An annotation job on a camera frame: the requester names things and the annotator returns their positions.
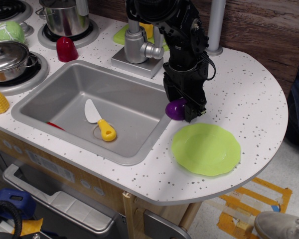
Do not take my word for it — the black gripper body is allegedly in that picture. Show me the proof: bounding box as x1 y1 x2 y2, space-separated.
162 61 209 107

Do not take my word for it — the white yellow toy knife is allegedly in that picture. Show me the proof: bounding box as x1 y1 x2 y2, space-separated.
84 99 117 142

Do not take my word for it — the stove burner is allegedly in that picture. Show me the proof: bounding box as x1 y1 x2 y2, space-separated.
37 20 99 50
0 52 49 96
0 0 32 22

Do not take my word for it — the red plastic cup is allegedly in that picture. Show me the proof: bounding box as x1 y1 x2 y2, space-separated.
56 36 79 62

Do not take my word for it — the purple toy eggplant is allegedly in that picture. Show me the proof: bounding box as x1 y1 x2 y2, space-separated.
165 98 187 120

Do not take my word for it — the steel pot with lid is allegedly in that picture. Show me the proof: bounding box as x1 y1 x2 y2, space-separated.
0 41 38 83

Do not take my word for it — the red toy pepper in sink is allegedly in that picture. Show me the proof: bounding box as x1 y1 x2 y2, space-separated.
46 121 65 131

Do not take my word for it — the grey shoe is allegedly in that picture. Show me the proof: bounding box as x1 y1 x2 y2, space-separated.
254 212 299 239

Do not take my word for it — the rear left stove burner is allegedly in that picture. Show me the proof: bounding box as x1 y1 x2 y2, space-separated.
0 0 32 22

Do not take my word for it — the green toy cabbage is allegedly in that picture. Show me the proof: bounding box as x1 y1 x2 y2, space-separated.
0 21 25 43

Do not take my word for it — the grey toy sink basin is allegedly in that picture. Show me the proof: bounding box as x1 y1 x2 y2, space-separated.
11 60 170 165

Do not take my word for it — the silver oven door handle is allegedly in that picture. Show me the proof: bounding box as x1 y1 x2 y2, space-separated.
3 164 127 239

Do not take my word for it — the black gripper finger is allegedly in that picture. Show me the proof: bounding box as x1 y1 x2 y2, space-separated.
163 77 184 102
184 100 206 122

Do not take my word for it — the front left stove burner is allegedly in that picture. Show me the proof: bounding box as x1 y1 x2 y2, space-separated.
0 52 49 96

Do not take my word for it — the light green cutting board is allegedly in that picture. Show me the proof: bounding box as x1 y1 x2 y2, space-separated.
113 24 169 51

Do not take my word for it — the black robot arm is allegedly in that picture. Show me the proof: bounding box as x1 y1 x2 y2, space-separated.
126 0 214 122

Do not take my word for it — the yellow toy bell pepper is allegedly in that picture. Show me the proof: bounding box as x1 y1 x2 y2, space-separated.
139 22 153 38

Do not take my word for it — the rear right stove burner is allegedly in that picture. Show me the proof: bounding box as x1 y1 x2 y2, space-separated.
37 20 99 50

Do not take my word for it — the yellow tape on floor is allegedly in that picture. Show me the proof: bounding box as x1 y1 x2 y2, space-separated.
214 178 293 239

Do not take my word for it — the grey metal pole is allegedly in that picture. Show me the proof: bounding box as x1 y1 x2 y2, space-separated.
206 0 226 56

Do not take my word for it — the tall steel pot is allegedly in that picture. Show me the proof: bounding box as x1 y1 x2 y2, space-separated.
39 0 90 36

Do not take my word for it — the light green plastic plate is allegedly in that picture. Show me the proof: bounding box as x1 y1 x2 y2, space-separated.
171 123 241 176

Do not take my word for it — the silver toy faucet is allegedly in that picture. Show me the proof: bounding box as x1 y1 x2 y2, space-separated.
111 19 164 78

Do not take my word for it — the blue vacuum with black hose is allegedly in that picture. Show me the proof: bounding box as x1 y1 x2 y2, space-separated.
0 188 36 239

